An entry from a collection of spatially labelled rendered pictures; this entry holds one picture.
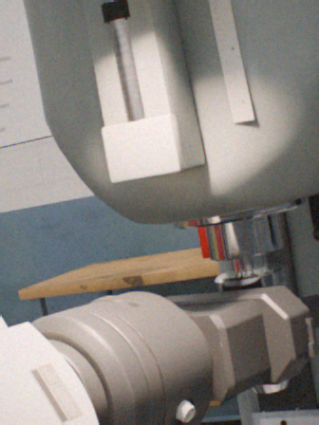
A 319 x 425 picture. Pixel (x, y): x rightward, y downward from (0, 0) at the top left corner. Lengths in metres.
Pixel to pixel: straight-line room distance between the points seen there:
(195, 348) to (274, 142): 0.12
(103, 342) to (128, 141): 0.11
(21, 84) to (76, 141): 4.98
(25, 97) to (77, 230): 0.73
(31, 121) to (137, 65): 5.03
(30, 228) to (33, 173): 0.28
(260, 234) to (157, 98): 0.14
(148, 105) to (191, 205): 0.07
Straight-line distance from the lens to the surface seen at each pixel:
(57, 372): 0.52
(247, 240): 0.67
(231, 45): 0.59
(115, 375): 0.54
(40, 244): 5.62
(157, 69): 0.57
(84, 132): 0.63
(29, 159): 5.61
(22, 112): 5.62
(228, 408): 4.67
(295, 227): 1.07
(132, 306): 0.58
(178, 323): 0.58
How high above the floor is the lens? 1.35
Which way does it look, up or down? 3 degrees down
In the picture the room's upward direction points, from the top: 11 degrees counter-clockwise
